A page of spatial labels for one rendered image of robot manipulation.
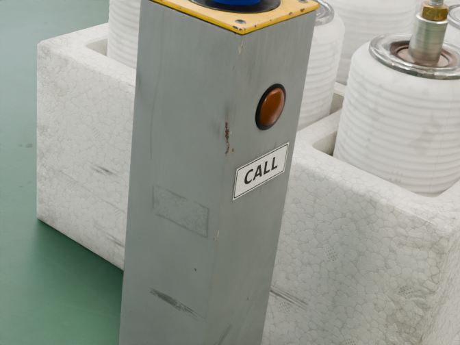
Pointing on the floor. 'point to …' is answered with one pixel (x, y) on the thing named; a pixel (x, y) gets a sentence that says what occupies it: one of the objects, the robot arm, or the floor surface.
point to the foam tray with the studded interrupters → (128, 90)
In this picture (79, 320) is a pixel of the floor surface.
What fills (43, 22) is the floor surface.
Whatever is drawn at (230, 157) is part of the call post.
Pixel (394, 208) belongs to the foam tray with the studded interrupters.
